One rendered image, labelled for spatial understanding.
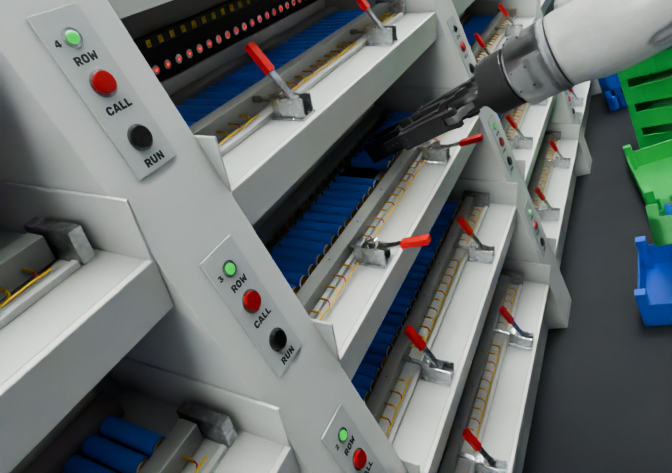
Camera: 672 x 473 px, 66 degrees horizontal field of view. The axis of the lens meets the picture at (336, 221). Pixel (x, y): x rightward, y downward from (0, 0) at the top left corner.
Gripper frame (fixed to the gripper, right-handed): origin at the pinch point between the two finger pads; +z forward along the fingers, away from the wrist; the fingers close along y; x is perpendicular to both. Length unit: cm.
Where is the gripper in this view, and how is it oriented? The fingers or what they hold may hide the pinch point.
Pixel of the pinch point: (391, 140)
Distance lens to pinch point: 79.3
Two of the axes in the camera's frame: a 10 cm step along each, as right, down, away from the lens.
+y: -4.3, 5.4, -7.2
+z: -7.0, 3.0, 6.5
